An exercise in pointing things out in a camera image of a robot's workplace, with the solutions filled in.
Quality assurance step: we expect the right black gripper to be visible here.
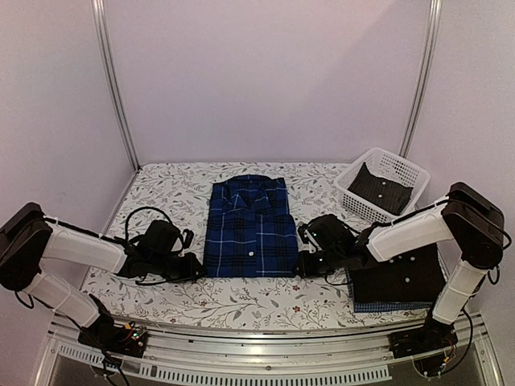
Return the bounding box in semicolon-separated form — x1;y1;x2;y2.
292;247;344;279

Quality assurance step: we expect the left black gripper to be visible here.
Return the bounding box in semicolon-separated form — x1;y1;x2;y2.
150;253;208;285

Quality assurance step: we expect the blue plaid long sleeve shirt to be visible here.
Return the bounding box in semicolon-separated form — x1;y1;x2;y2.
203;175;299;278

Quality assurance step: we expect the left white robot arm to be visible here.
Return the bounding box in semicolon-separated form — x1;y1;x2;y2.
1;203;204;349

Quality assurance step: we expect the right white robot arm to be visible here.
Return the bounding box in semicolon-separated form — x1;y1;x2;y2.
295;183;511;351

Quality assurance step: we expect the folded blue checked shirt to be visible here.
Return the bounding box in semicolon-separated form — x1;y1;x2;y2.
349;276;438;313

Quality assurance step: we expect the floral tablecloth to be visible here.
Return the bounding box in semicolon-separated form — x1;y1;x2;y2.
82;162;426;332

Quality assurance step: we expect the black shirt in basket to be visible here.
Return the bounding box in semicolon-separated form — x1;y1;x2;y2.
348;163;413;216

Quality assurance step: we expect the folded black shirt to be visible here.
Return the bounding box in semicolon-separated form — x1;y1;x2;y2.
349;244;446;300

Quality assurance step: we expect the white plastic basket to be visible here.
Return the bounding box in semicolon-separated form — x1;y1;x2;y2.
333;148;431;223

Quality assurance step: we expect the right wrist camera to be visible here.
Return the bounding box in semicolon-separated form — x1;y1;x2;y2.
298;223;319;249

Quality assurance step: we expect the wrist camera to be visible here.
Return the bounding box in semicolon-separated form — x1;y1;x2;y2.
298;223;319;249
182;229;194;249

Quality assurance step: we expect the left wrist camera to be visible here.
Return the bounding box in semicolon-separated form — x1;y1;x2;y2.
182;229;194;249

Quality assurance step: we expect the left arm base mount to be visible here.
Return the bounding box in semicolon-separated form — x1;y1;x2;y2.
78;295;148;358

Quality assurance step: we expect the aluminium front rail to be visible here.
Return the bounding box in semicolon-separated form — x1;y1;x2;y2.
34;313;508;385

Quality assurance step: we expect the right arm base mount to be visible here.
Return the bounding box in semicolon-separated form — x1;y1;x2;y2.
388;316;458;377

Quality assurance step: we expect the right aluminium post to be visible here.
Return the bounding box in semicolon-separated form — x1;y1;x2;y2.
398;0;443;158

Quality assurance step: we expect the aluminium post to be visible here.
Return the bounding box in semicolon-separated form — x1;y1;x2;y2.
398;0;443;158
91;0;141;173

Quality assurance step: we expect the left aluminium post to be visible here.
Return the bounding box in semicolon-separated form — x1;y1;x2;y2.
91;0;141;173

